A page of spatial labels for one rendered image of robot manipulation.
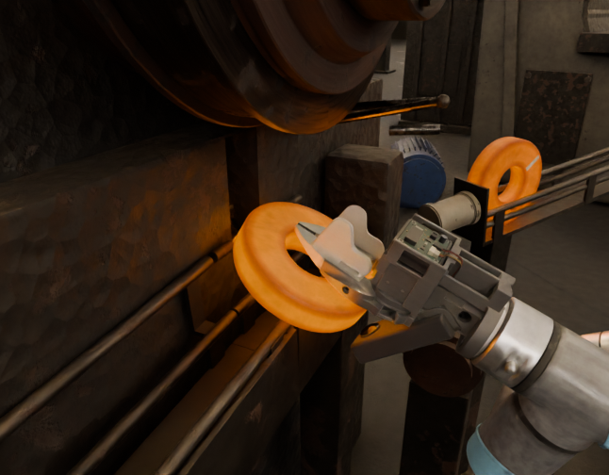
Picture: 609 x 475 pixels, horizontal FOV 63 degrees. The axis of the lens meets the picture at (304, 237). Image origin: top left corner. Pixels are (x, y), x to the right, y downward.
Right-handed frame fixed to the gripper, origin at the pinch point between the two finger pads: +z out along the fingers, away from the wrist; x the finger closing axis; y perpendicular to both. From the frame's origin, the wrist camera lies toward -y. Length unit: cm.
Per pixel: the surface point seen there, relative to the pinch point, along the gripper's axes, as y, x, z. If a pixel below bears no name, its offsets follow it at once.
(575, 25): 20, -267, -18
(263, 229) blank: 0.7, 3.7, 3.3
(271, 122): 14.3, 10.4, 3.1
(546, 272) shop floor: -61, -162, -58
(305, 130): 12.6, 4.6, 2.4
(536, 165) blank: 4, -52, -20
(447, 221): -5.3, -33.6, -12.0
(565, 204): -2, -60, -29
